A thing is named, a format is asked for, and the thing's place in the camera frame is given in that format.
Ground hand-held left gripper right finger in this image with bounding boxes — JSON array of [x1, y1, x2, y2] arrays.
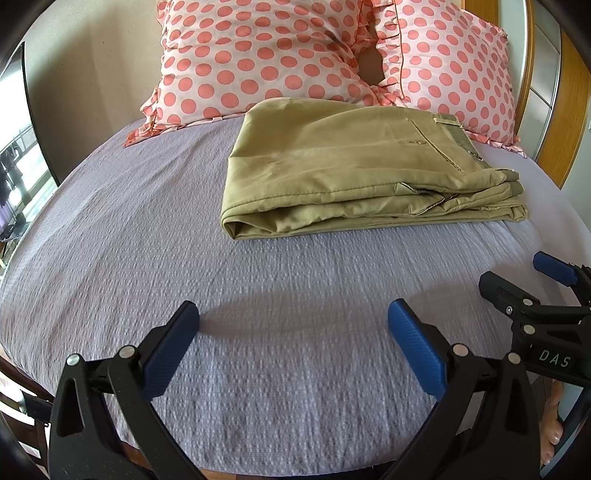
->
[[387, 299, 542, 480]]

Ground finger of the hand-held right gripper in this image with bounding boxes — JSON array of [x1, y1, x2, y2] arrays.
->
[[533, 251, 591, 305], [478, 271, 591, 339]]

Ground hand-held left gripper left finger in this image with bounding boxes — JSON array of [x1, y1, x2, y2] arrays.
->
[[48, 301, 203, 480]]

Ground khaki pants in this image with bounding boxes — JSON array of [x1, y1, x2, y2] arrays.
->
[[220, 98, 528, 241]]

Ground person's right hand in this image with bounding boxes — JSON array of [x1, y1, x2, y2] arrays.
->
[[539, 384, 566, 467]]

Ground lilac textured bedspread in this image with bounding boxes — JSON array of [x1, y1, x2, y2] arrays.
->
[[0, 110, 571, 476]]

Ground wooden wardrobe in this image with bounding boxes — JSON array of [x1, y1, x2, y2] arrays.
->
[[530, 0, 591, 191]]

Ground wooden headboard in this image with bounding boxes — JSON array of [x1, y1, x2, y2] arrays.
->
[[463, 0, 537, 161]]

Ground pink polka dot pillow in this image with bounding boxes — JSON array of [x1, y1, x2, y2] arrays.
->
[[369, 0, 526, 159], [123, 0, 385, 149]]

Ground wooden bed frame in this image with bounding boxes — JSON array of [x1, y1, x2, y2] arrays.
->
[[0, 353, 58, 464]]

